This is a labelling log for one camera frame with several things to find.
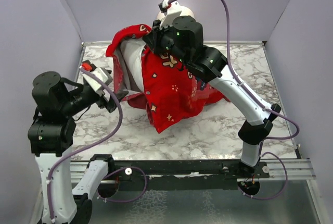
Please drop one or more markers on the red printed pillowcase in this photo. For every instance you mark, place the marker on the red printed pillowcase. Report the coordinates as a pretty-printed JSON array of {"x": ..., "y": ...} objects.
[{"x": 170, "y": 93}]

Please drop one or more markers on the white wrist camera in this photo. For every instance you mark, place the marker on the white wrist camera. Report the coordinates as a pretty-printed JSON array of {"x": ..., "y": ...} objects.
[
  {"x": 164, "y": 6},
  {"x": 101, "y": 73}
]

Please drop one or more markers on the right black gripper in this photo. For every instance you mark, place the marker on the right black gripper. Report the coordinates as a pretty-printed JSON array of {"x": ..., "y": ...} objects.
[{"x": 153, "y": 37}]

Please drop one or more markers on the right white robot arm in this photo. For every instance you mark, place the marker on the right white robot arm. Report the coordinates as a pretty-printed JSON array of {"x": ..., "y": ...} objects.
[{"x": 183, "y": 40}]

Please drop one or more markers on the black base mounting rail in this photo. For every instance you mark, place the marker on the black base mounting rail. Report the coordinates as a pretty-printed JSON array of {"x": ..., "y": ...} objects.
[{"x": 175, "y": 175}]

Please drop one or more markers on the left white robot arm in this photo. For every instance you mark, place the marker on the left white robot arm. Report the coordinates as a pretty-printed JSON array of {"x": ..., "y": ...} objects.
[{"x": 51, "y": 140}]

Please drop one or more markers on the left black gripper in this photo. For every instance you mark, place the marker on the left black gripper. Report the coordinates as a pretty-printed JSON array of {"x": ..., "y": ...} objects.
[{"x": 102, "y": 102}]

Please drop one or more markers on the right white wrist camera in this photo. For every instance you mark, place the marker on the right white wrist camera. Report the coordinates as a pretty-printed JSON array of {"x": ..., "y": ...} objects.
[{"x": 164, "y": 6}]

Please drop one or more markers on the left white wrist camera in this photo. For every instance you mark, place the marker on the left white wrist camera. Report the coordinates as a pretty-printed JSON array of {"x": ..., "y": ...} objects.
[{"x": 101, "y": 73}]

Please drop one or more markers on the white cylindrical drawer cabinet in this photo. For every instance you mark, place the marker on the white cylindrical drawer cabinet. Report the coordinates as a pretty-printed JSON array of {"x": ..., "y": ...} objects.
[{"x": 185, "y": 11}]

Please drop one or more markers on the white pillow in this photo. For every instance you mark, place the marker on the white pillow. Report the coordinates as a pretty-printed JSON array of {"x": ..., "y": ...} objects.
[{"x": 131, "y": 51}]

